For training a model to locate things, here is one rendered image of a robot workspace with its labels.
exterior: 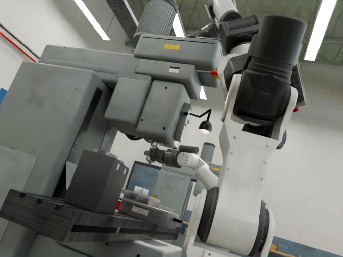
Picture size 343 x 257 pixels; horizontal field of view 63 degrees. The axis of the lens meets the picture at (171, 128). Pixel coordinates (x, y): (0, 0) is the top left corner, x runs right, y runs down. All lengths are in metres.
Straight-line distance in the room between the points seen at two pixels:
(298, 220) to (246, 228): 7.25
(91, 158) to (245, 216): 0.55
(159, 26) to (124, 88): 0.46
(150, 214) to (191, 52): 0.84
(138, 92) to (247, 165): 0.89
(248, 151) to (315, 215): 7.29
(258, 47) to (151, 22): 1.08
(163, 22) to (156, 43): 0.22
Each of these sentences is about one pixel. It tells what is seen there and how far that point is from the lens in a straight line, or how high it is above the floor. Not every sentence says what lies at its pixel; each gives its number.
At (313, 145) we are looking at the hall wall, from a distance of 8.38.
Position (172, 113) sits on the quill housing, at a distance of 1.41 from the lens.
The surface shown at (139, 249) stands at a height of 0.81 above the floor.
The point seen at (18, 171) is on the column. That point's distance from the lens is 1.56.
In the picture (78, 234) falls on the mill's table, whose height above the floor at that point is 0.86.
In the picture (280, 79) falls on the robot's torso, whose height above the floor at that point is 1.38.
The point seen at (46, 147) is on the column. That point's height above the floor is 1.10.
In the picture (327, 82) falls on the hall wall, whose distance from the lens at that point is 9.21.
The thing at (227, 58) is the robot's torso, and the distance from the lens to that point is 1.12.
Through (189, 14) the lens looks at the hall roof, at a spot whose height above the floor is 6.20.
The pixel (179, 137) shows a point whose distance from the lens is 1.44.
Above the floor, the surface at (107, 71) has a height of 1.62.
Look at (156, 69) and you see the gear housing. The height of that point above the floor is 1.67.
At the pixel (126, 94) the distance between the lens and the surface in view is 1.52.
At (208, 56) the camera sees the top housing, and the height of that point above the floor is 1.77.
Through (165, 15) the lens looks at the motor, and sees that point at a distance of 1.83.
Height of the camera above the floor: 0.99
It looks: 16 degrees up
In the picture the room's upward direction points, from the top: 17 degrees clockwise
